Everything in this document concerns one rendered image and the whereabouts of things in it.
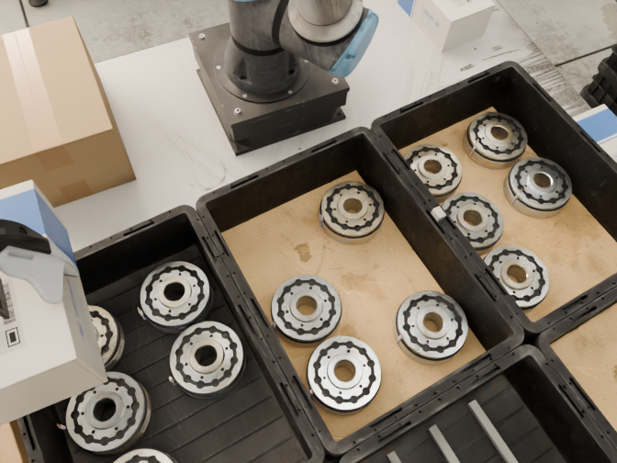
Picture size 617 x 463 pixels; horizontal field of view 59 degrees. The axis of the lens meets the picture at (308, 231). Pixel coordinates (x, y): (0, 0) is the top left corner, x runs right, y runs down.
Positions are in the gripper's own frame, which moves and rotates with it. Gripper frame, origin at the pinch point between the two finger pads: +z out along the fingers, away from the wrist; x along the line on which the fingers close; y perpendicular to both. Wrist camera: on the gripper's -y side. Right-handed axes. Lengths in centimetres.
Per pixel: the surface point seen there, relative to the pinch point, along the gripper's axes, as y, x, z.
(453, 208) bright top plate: -1, 59, 24
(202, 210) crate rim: -11.9, 21.7, 17.8
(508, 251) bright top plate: 9, 63, 25
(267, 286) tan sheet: -1.3, 27.1, 27.7
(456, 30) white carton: -44, 90, 35
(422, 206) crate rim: 0, 51, 18
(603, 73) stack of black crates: -37, 144, 64
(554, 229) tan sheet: 8, 74, 28
